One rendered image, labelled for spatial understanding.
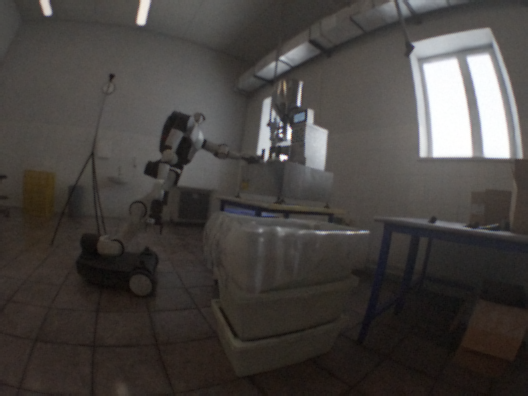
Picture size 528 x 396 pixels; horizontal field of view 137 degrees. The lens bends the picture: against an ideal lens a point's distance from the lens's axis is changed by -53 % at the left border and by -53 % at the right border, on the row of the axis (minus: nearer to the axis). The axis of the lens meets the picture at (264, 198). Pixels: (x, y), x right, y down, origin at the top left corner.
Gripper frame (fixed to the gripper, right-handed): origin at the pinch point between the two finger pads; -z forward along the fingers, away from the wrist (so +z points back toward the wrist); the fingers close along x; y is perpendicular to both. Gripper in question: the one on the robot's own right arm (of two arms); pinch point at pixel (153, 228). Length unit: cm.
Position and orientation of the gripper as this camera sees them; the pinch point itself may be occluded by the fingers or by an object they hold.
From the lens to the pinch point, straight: 152.7
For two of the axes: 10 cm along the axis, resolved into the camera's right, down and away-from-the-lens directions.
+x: 9.8, 1.6, 0.8
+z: 1.5, -9.9, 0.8
